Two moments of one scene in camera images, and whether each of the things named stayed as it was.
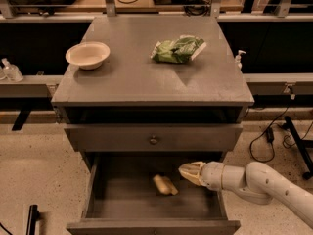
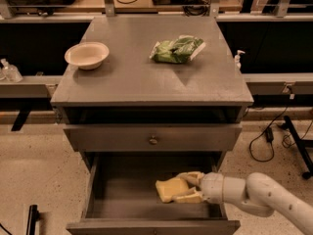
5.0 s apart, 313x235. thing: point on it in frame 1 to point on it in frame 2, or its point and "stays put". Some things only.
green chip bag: [180, 50] stays put
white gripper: [211, 175] to [211, 185]
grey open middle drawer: [120, 197] stays put
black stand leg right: [300, 146] stays put
